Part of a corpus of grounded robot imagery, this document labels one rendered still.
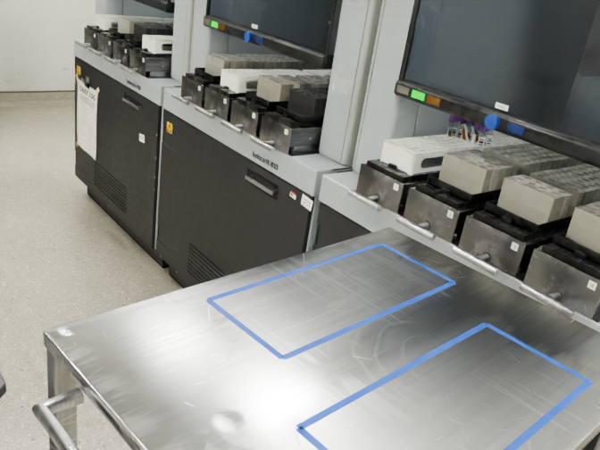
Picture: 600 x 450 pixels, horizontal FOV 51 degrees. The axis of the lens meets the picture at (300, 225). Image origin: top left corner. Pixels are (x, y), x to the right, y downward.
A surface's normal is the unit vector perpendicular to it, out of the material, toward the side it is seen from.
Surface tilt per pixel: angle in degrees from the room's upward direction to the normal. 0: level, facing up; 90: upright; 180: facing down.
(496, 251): 90
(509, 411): 0
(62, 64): 90
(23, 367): 0
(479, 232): 90
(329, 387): 0
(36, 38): 90
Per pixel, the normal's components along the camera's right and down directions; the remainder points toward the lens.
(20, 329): 0.14, -0.90
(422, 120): 0.61, 0.40
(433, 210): -0.78, 0.15
